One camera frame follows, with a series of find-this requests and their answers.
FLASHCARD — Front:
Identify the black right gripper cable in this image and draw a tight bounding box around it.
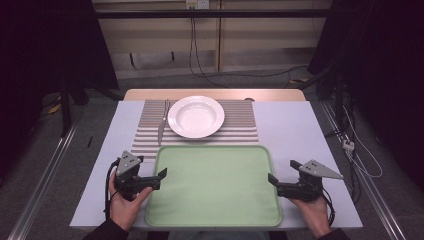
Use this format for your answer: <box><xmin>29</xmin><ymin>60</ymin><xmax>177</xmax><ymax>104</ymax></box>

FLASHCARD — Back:
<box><xmin>320</xmin><ymin>188</ymin><xmax>336</xmax><ymax>228</ymax></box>

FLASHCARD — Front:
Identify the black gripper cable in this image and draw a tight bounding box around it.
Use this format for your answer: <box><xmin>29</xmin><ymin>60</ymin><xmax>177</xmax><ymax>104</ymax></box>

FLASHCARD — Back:
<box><xmin>103</xmin><ymin>159</ymin><xmax>122</xmax><ymax>222</ymax></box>
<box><xmin>320</xmin><ymin>188</ymin><xmax>336</xmax><ymax>228</ymax></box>

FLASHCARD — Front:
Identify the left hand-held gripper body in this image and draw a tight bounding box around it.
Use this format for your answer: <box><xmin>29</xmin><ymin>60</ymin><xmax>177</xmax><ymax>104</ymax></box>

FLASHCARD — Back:
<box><xmin>114</xmin><ymin>150</ymin><xmax>158</xmax><ymax>202</ymax></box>

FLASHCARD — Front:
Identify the black curtain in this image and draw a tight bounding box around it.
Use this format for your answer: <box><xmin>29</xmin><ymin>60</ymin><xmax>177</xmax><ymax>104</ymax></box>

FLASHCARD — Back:
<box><xmin>0</xmin><ymin>0</ymin><xmax>120</xmax><ymax>174</ymax></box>
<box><xmin>307</xmin><ymin>0</ymin><xmax>424</xmax><ymax>183</ymax></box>

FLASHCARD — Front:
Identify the white deep plate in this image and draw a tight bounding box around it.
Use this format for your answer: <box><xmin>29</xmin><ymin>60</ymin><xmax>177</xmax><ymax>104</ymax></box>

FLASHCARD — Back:
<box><xmin>167</xmin><ymin>95</ymin><xmax>226</xmax><ymax>140</ymax></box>

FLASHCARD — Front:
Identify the striped placemat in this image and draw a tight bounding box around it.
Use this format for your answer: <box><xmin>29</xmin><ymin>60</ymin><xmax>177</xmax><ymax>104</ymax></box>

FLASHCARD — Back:
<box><xmin>130</xmin><ymin>99</ymin><xmax>260</xmax><ymax>164</ymax></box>

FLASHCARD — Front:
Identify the black floor cable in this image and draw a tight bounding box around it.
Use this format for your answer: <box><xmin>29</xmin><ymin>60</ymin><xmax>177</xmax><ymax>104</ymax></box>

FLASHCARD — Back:
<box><xmin>199</xmin><ymin>64</ymin><xmax>310</xmax><ymax>80</ymax></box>

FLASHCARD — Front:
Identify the person's right hand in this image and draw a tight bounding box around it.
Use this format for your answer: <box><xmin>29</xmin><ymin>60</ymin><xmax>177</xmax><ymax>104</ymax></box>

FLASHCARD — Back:
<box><xmin>287</xmin><ymin>193</ymin><xmax>333</xmax><ymax>240</ymax></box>

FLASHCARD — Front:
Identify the black hanging wall cable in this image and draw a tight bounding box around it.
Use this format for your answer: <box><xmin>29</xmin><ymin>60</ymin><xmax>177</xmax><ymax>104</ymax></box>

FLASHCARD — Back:
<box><xmin>188</xmin><ymin>16</ymin><xmax>231</xmax><ymax>90</ymax></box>

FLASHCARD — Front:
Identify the person's left hand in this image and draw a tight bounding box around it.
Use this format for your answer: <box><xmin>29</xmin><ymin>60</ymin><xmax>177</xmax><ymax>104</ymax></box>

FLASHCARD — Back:
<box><xmin>108</xmin><ymin>172</ymin><xmax>154</xmax><ymax>233</ymax></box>

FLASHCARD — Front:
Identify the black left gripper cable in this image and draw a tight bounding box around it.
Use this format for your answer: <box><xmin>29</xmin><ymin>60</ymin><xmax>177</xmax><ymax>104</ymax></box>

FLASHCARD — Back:
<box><xmin>103</xmin><ymin>159</ymin><xmax>122</xmax><ymax>222</ymax></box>

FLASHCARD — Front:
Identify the white wall socket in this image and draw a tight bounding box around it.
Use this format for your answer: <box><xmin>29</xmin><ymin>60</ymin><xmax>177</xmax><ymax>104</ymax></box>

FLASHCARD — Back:
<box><xmin>185</xmin><ymin>0</ymin><xmax>211</xmax><ymax>10</ymax></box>

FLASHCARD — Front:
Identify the metal floor rail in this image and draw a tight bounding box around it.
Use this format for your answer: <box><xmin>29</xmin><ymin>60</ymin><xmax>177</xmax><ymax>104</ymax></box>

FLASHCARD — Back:
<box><xmin>6</xmin><ymin>122</ymin><xmax>80</xmax><ymax>240</ymax></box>
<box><xmin>319</xmin><ymin>99</ymin><xmax>408</xmax><ymax>240</ymax></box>

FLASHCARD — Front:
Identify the black metal stand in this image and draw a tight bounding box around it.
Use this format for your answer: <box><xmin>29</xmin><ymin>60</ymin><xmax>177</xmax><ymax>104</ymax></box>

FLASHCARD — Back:
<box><xmin>59</xmin><ymin>78</ymin><xmax>74</xmax><ymax>138</ymax></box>

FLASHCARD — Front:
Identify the bundle of black cables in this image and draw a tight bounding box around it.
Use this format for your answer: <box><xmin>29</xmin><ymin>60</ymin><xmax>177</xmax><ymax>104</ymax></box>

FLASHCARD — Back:
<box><xmin>323</xmin><ymin>71</ymin><xmax>364</xmax><ymax>205</ymax></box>

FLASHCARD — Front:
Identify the silver knife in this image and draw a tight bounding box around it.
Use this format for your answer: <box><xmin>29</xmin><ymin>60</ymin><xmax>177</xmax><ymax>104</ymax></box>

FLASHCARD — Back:
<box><xmin>157</xmin><ymin>98</ymin><xmax>172</xmax><ymax>146</ymax></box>

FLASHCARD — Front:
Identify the light green tray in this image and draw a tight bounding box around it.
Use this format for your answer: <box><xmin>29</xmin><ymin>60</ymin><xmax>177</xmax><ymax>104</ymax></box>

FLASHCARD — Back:
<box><xmin>144</xmin><ymin>144</ymin><xmax>284</xmax><ymax>229</ymax></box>

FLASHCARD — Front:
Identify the black horizontal bar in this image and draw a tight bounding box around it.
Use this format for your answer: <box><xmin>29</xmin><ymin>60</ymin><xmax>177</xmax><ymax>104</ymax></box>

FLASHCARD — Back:
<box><xmin>94</xmin><ymin>8</ymin><xmax>332</xmax><ymax>20</ymax></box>

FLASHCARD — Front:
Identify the white cable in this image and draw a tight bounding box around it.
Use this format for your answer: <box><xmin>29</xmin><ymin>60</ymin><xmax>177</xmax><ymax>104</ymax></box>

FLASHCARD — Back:
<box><xmin>342</xmin><ymin>105</ymin><xmax>384</xmax><ymax>179</ymax></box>

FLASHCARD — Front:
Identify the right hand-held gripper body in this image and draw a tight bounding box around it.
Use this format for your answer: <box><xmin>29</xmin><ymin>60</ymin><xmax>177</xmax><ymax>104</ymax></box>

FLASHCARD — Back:
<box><xmin>275</xmin><ymin>159</ymin><xmax>345</xmax><ymax>203</ymax></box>

